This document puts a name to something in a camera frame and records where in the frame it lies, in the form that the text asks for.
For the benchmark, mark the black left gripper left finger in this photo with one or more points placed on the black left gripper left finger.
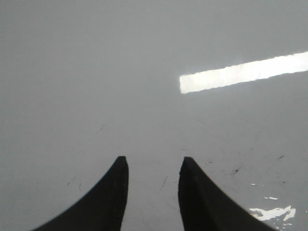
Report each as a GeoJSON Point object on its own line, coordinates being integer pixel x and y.
{"type": "Point", "coordinates": [100, 209]}

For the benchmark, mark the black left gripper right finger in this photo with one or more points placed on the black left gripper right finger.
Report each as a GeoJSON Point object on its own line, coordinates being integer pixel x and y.
{"type": "Point", "coordinates": [205, 207]}

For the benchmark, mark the white whiteboard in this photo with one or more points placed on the white whiteboard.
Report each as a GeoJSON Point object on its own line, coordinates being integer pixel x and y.
{"type": "Point", "coordinates": [85, 81]}

